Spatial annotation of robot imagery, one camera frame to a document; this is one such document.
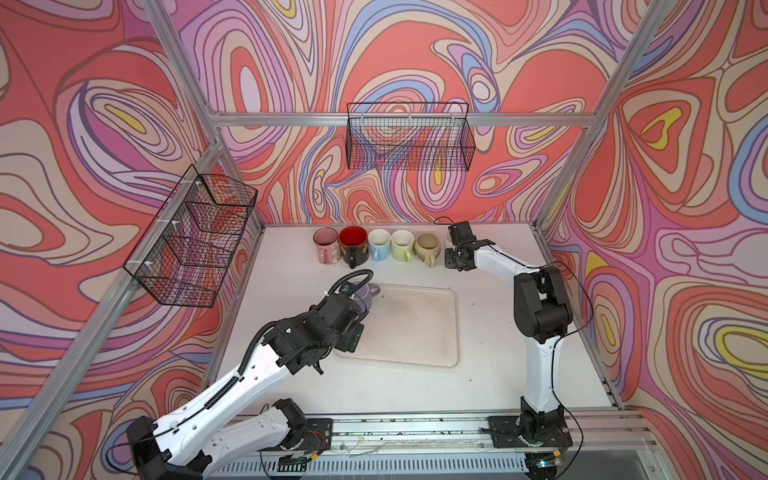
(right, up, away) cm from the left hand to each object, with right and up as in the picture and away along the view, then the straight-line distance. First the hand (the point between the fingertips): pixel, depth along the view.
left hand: (346, 321), depth 75 cm
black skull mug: (-1, +20, +26) cm, 33 cm away
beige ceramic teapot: (+25, +19, +28) cm, 41 cm away
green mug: (+16, +20, +27) cm, 37 cm away
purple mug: (+3, +4, +15) cm, 16 cm away
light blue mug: (+8, +21, +28) cm, 36 cm away
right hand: (+36, +13, +29) cm, 48 cm away
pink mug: (-11, +21, +29) cm, 38 cm away
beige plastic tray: (+18, -6, +18) cm, 26 cm away
